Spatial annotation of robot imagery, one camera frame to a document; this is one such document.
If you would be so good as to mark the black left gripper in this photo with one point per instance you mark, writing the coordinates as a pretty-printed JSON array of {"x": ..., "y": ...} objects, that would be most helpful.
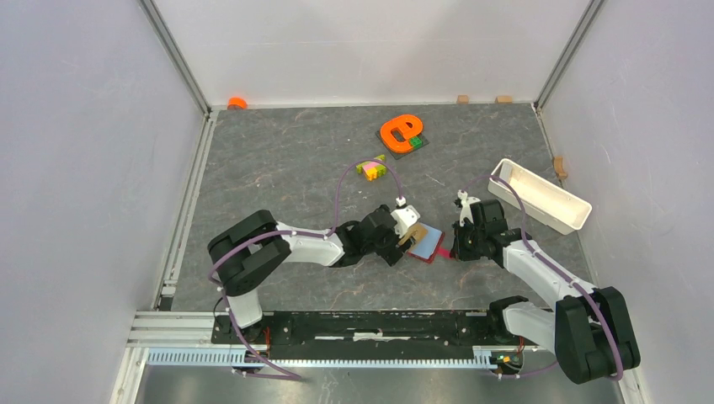
[{"x": 391, "y": 253}]

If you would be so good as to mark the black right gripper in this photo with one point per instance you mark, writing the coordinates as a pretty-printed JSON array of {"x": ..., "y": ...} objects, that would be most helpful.
[{"x": 457, "y": 251}]

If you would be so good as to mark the red leather card holder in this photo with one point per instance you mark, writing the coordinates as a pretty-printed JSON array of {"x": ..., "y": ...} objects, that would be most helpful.
[{"x": 428, "y": 244}]

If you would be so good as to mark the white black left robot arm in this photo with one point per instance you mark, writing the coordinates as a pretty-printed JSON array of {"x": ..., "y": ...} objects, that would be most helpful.
[{"x": 246, "y": 254}]

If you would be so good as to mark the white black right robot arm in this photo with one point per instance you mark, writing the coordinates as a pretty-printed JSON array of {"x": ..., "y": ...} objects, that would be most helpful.
[{"x": 588, "y": 329}]

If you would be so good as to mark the colourful block stack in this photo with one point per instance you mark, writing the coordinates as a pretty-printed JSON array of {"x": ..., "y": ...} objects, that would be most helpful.
[{"x": 372, "y": 170}]

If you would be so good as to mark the white plastic tray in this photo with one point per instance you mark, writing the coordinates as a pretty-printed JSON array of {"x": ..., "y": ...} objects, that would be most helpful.
[{"x": 543, "y": 201}]

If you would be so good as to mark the green small block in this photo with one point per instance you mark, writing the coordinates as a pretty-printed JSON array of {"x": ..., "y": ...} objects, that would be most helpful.
[{"x": 416, "y": 142}]

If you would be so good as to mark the wooden curved piece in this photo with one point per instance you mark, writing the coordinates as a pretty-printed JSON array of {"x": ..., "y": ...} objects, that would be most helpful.
[{"x": 559, "y": 168}]

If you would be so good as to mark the orange letter e shape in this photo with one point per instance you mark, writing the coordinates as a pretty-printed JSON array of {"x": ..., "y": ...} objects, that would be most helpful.
[{"x": 408, "y": 125}]

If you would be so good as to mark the orange round cap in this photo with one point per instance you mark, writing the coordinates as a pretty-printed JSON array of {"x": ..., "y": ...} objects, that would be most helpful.
[{"x": 235, "y": 103}]

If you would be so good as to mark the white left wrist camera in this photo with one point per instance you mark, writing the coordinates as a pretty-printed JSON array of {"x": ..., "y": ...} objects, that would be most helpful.
[{"x": 404, "y": 215}]

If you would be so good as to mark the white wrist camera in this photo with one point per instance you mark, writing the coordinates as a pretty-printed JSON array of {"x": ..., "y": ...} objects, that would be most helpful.
[
  {"x": 465, "y": 202},
  {"x": 404, "y": 215}
]

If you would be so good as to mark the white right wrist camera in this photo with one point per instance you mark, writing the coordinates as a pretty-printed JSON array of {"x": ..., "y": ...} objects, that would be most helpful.
[{"x": 465, "y": 202}]

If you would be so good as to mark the dark square base plate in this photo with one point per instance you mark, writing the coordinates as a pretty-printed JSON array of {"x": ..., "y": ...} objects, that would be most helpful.
[{"x": 419, "y": 148}]

